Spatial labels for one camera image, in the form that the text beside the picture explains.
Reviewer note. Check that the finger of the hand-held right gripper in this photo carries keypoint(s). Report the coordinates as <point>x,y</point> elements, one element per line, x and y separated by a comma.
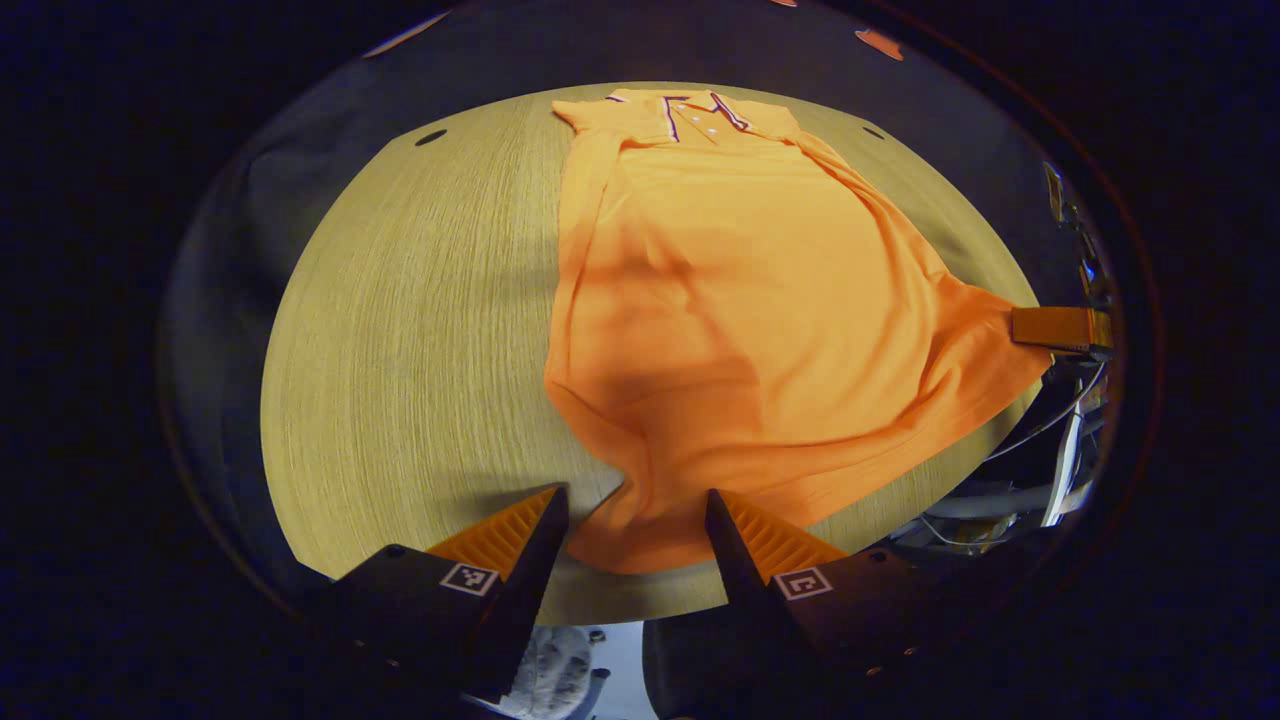
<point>1060,328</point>

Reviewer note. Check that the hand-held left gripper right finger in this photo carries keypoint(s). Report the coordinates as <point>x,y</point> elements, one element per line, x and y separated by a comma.
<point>740,570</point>

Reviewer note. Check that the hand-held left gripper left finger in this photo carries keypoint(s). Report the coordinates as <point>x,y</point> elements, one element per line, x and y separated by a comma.
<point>530,590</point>

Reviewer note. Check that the orange T-shirt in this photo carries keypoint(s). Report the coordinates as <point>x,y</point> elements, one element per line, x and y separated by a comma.
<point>760,300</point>

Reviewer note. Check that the grey speckled object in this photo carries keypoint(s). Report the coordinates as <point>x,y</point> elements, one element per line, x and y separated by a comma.
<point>550,670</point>

